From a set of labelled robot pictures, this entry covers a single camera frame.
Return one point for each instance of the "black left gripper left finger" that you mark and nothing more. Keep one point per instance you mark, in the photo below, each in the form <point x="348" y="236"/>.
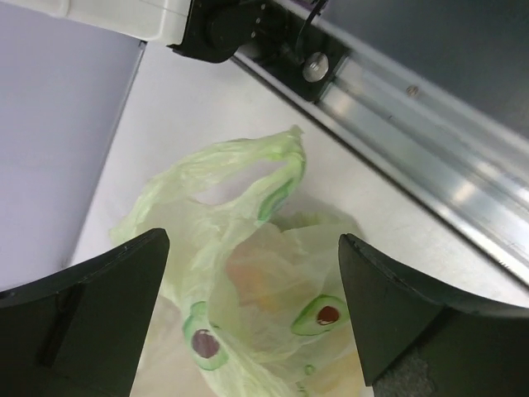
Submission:
<point x="81" y="331"/>

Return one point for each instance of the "light green avocado plastic bag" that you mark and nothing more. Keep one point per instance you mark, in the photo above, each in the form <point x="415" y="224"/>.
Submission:
<point x="251" y="302"/>

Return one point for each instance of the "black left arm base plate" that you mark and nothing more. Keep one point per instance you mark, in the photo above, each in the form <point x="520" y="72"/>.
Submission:
<point x="307" y="63"/>

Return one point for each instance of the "aluminium front rail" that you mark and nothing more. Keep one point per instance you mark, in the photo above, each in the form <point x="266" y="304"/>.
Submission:
<point x="468" y="169"/>

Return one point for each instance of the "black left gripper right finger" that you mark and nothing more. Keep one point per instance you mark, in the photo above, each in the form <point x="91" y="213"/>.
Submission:
<point x="419" y="336"/>

